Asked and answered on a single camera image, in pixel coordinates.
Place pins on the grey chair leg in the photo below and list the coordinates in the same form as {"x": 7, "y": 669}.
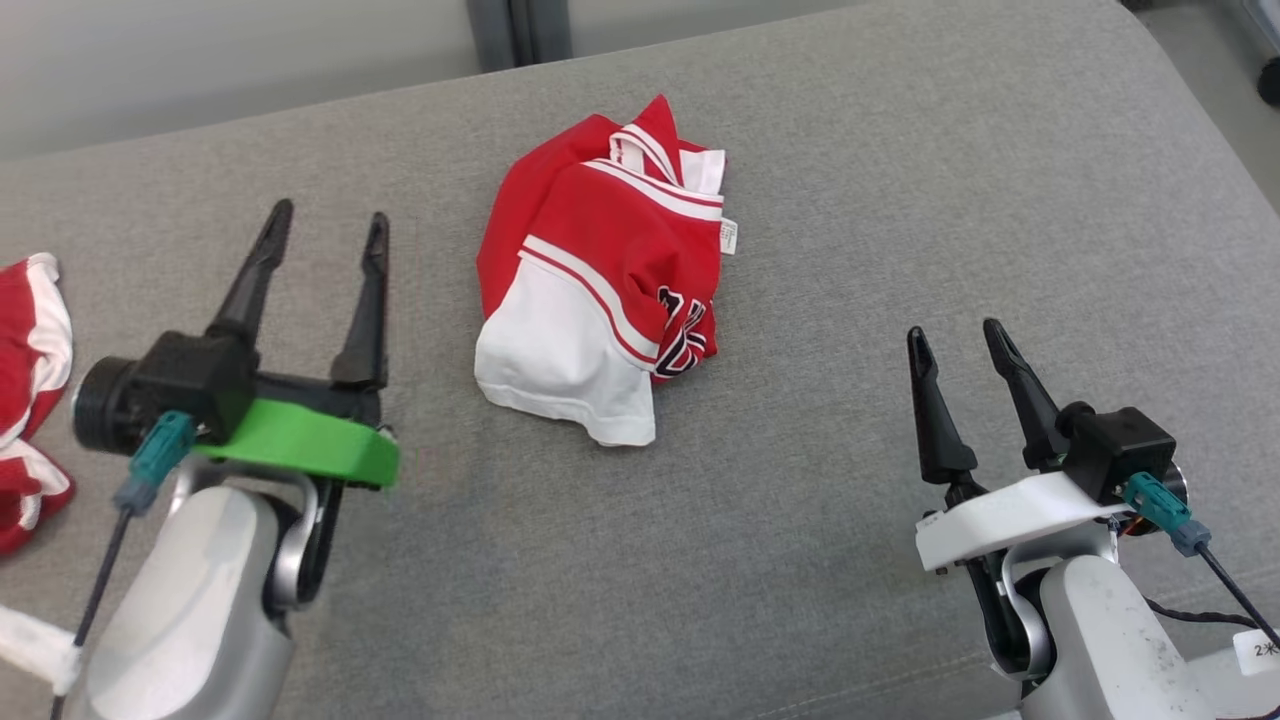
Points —
{"x": 1265, "y": 20}

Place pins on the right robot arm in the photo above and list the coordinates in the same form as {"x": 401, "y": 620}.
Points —
{"x": 1110, "y": 650}

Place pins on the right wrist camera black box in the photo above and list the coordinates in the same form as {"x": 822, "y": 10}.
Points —
{"x": 1125, "y": 445}

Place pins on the black caster wheel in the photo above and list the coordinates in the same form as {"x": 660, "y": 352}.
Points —
{"x": 1270, "y": 82}

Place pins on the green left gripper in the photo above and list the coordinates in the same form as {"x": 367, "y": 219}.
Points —
{"x": 300, "y": 445}

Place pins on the red Bulls jersey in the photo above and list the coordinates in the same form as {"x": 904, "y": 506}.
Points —
{"x": 610, "y": 250}

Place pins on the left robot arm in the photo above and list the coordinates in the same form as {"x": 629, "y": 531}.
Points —
{"x": 190, "y": 600}

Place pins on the red shorts white stripes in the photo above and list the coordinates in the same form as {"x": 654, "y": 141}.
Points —
{"x": 20, "y": 340}

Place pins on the dark grey window post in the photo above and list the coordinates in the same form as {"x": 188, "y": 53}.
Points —
{"x": 520, "y": 30}

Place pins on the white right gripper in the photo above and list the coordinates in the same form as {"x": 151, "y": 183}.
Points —
{"x": 1010, "y": 515}

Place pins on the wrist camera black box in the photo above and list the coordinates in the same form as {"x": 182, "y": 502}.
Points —
{"x": 195, "y": 380}
{"x": 1125, "y": 445}

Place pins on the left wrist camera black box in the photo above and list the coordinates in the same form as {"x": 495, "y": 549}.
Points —
{"x": 195, "y": 380}

